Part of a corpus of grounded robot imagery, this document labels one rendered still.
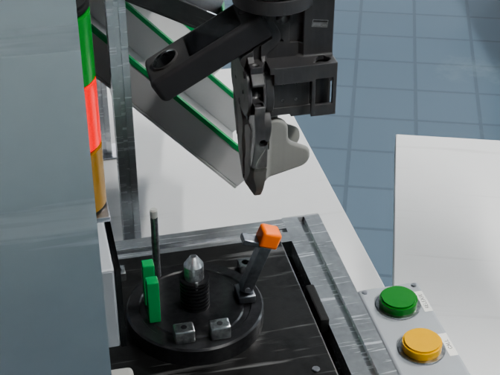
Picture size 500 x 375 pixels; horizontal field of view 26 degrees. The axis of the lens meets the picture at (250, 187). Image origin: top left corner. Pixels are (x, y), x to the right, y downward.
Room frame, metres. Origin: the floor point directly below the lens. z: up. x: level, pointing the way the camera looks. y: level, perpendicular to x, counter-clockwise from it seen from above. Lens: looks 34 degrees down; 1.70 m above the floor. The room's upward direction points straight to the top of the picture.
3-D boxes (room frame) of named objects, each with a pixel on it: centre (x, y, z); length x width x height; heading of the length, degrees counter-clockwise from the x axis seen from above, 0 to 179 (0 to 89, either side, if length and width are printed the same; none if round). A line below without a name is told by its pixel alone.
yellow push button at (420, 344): (0.82, -0.17, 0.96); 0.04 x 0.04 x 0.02
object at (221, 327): (0.81, 0.03, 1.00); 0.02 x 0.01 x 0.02; 103
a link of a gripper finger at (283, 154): (0.86, -0.03, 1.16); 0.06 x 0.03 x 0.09; 103
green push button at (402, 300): (0.89, -0.16, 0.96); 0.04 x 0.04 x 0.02
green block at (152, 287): (0.83, 0.10, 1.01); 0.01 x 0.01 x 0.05; 13
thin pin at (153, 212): (0.90, 0.10, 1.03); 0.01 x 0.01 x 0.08
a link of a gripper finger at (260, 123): (0.85, -0.01, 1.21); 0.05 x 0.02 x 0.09; 13
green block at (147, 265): (0.86, 0.10, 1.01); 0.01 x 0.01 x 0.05; 13
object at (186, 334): (0.80, 0.06, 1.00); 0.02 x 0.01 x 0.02; 103
